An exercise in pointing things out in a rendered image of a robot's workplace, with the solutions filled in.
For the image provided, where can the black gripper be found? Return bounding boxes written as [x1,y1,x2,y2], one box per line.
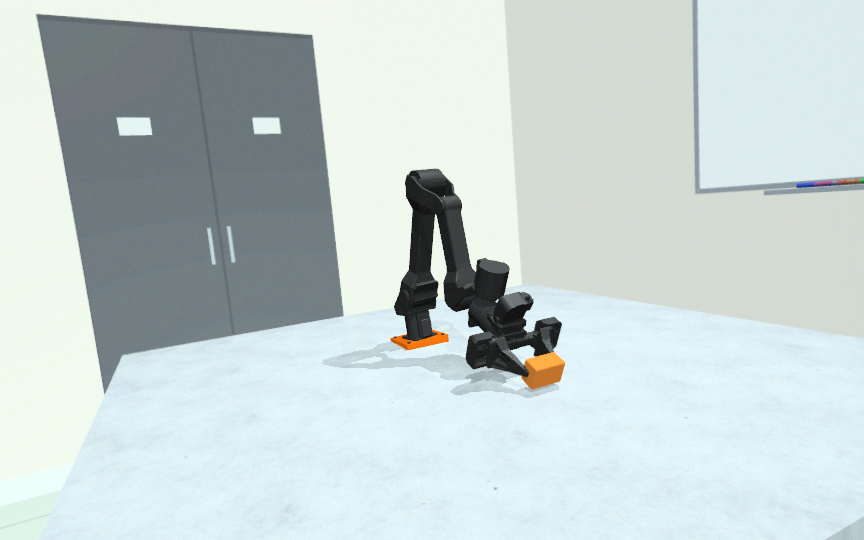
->
[465,308,562,377]

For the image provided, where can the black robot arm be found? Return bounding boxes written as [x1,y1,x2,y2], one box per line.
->
[394,169,534,341]

